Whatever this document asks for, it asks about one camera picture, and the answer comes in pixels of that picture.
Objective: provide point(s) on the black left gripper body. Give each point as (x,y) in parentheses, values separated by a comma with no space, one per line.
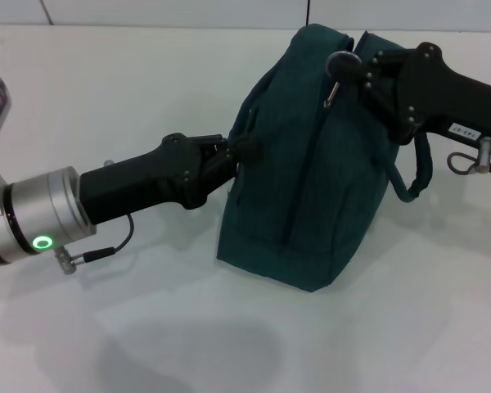
(147,184)

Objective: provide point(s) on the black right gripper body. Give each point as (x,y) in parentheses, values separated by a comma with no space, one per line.
(450,102)

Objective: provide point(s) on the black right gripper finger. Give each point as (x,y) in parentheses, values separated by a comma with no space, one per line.
(360,63)
(386,106)

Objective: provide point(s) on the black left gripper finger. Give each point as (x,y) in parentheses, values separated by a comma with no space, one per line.
(233,161)
(210,141)

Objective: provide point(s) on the dark teal insulated lunch bag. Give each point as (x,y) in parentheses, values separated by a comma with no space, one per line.
(311,184)

